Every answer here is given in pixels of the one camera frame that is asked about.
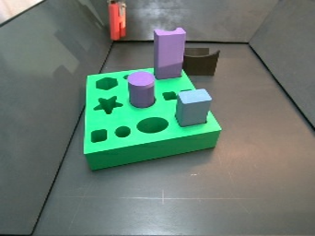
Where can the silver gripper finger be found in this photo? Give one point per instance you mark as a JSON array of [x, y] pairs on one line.
[[121, 7]]

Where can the red square-circle block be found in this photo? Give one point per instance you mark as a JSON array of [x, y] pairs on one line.
[[113, 19]]

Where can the blue square block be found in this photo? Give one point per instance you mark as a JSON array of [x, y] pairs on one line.
[[192, 107]]

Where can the green shape sorter board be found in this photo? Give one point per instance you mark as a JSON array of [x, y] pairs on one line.
[[124, 134]]

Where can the tall purple notched block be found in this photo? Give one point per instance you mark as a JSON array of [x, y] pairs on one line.
[[168, 49]]

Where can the purple cylinder peg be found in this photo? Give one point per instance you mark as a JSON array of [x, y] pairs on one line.
[[140, 86]]

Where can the black curved holder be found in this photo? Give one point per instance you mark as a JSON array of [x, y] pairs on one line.
[[199, 61]]

